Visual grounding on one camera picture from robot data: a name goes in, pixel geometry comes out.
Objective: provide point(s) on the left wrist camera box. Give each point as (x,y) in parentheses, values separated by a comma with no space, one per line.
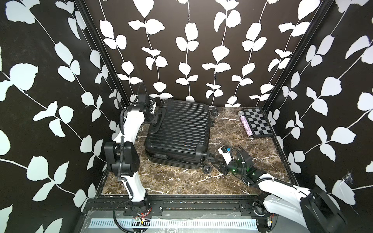
(144,99)

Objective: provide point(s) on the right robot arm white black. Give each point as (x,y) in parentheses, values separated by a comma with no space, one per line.
(311,208)

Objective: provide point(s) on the black white checkered board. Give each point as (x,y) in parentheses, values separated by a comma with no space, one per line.
(258,122)

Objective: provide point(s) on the black ribbed hard-shell suitcase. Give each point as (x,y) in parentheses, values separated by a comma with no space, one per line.
(181,136)

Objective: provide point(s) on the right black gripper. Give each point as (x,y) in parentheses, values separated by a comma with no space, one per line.
(223,167)

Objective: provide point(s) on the white slotted cable duct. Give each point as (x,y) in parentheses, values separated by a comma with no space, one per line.
(156,223)

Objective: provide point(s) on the purple glitter tube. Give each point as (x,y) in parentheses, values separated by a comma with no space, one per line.
(245,124)

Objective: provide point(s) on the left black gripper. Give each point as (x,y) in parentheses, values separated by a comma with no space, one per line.
(155,119)

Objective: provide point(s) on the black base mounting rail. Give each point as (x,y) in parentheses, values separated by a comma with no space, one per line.
(247,205)

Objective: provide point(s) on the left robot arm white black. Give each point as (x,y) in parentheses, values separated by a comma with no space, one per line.
(121,155)

